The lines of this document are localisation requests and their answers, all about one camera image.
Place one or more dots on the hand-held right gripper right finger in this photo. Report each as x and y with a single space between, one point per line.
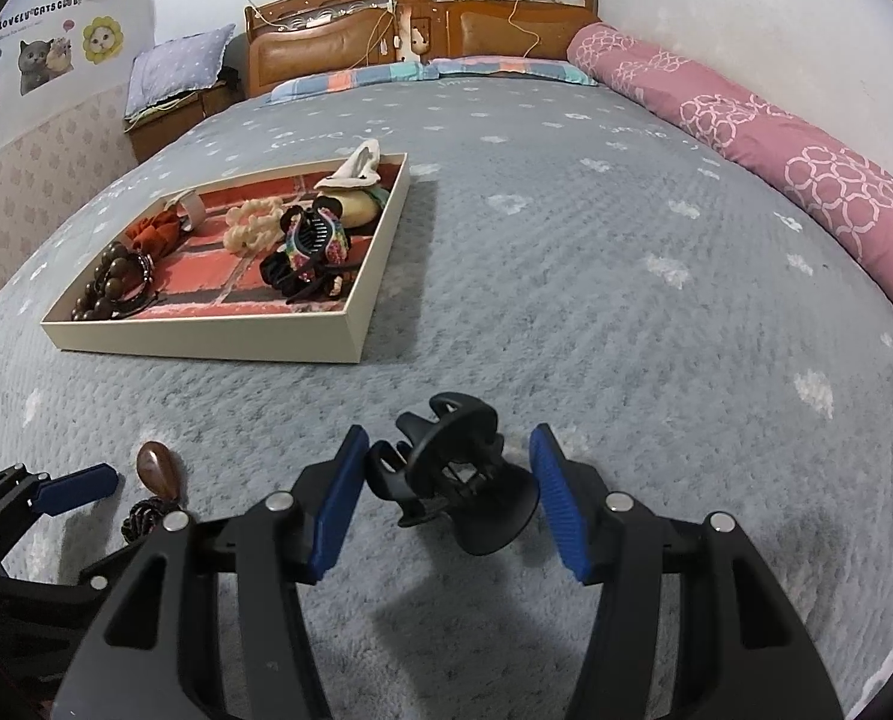
559 502

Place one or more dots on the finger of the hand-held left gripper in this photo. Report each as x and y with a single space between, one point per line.
64 586
79 487

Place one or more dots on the grey cats wall sticker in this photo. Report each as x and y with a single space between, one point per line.
45 66

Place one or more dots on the yellow flower cat sticker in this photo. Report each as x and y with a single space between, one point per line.
103 39

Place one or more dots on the cream yellow plush hair accessory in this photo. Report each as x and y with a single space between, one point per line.
353 187

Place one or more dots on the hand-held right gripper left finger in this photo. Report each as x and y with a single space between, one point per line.
338 510

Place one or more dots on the beige shallow tray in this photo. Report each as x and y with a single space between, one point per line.
206 337

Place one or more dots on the wooden nightstand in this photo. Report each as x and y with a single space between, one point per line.
184 120

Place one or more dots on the dark slim claw clip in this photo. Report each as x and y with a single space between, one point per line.
296 277

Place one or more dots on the grey patterned bedspread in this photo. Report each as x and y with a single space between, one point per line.
566 277

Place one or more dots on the black claw hair clip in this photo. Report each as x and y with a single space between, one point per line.
476 495

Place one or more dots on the colourful patterned claw clip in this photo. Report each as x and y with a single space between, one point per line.
315 236

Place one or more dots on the orange cloth scrunchie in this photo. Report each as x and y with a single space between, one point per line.
160 236

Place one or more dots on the purple dotted pillow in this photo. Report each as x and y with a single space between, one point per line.
180 67

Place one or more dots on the pink patterned bolster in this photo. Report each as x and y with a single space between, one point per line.
776 157

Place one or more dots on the wooden headboard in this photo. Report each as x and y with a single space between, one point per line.
319 52

